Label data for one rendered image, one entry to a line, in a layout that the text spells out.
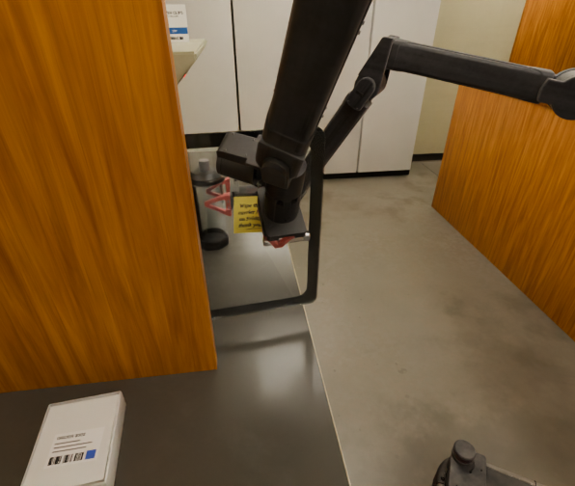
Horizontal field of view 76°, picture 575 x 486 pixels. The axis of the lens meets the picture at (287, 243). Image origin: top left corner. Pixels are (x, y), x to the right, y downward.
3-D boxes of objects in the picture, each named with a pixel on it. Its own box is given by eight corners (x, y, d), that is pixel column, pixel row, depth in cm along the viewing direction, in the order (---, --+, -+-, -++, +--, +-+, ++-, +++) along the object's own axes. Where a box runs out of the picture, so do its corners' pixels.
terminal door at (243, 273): (180, 322, 80) (142, 136, 59) (315, 300, 86) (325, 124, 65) (180, 325, 79) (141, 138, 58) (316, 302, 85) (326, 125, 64)
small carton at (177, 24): (162, 42, 68) (155, 4, 65) (159, 40, 72) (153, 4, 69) (189, 41, 70) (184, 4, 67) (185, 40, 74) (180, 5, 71)
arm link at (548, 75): (365, 28, 74) (376, 26, 82) (349, 97, 82) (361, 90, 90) (617, 79, 63) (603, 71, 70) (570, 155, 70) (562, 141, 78)
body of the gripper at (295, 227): (266, 243, 59) (269, 215, 53) (256, 195, 65) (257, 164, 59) (306, 238, 61) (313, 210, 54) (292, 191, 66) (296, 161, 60)
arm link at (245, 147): (286, 172, 44) (309, 117, 47) (198, 143, 45) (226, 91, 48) (285, 214, 55) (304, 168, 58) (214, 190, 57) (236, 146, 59)
